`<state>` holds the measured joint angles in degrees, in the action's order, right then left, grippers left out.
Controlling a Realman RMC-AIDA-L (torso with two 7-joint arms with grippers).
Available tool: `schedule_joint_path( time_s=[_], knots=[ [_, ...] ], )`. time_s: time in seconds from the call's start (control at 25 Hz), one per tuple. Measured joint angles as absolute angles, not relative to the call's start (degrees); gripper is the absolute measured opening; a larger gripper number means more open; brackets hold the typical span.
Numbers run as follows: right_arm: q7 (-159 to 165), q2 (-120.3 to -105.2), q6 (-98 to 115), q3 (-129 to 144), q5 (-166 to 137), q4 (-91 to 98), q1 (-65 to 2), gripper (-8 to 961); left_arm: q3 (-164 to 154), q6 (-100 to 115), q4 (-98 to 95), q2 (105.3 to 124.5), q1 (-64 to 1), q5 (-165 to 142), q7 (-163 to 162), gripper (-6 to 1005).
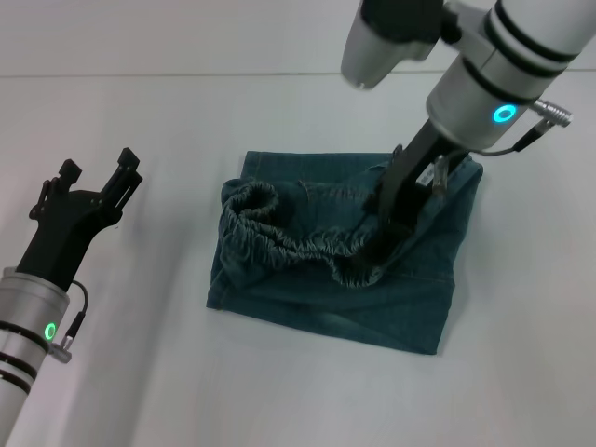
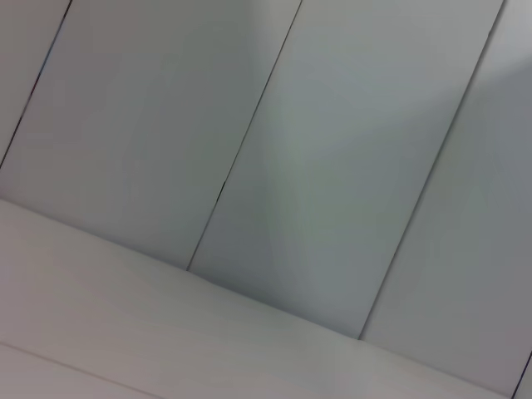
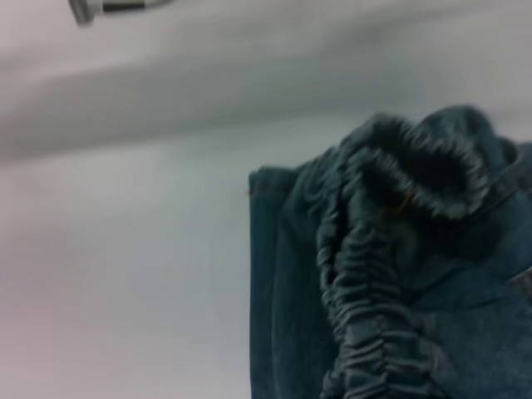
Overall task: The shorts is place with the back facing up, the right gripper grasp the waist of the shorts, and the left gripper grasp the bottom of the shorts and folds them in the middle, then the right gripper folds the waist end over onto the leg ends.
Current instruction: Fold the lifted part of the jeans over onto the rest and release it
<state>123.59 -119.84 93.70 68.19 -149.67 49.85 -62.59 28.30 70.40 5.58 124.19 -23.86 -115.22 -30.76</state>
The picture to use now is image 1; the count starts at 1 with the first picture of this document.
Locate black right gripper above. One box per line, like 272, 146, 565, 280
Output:
364, 121, 467, 265

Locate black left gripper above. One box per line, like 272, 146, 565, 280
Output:
15, 146, 144, 291

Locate blue denim shorts with print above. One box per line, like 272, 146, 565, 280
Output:
205, 148, 486, 359

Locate metal wrist camera bracket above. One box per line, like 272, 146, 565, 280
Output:
417, 155, 453, 202

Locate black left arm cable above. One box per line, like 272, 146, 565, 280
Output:
47, 280, 90, 363

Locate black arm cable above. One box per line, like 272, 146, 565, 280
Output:
474, 96, 579, 158
47, 280, 90, 363

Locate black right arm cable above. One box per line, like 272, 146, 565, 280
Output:
474, 96, 579, 158

